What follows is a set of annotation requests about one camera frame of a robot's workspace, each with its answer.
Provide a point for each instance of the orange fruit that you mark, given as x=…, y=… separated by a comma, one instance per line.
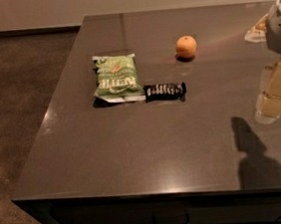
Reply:
x=185, y=47

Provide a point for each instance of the dark cabinet drawer front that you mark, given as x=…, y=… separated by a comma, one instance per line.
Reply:
x=256, y=209

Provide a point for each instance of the black rxbar chocolate bar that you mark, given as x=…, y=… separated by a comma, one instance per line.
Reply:
x=165, y=92

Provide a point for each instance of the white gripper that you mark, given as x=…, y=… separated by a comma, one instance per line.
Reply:
x=280, y=32

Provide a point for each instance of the green kettle chips bag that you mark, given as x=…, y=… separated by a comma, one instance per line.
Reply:
x=117, y=79

